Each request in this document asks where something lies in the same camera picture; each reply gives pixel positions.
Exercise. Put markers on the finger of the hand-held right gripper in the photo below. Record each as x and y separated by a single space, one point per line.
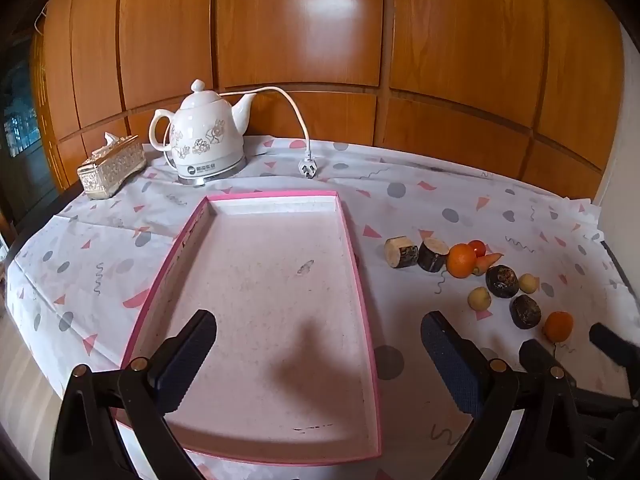
532 352
612 342

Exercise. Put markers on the white ceramic electric kettle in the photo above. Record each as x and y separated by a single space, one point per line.
205 130

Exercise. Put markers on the wooden panelled wardrobe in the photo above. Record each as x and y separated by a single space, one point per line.
320 35

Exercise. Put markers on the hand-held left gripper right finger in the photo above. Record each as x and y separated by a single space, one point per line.
450 360

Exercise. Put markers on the white patterned tablecloth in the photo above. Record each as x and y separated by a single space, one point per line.
425 200

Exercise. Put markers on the dark wooden log piece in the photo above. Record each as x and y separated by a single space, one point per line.
432 256

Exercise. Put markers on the orange carrot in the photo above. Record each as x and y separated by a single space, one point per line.
489 261

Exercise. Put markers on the pink shallow box tray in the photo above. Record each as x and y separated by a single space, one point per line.
270 285

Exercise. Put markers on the light wooden log piece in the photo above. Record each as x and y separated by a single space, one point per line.
400 250

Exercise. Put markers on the small yellow round fruit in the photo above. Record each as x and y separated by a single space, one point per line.
528 284
479 298

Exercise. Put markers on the orange mandarin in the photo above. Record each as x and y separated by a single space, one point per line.
460 260
558 326

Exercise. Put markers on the small red tomato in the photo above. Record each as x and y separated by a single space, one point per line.
478 247

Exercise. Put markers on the dark brown round fruit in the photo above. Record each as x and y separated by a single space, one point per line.
501 282
525 311

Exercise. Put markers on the ornate cream tissue box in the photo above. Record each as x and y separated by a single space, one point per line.
112 167

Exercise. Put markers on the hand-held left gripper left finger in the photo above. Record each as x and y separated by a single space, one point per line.
192 355

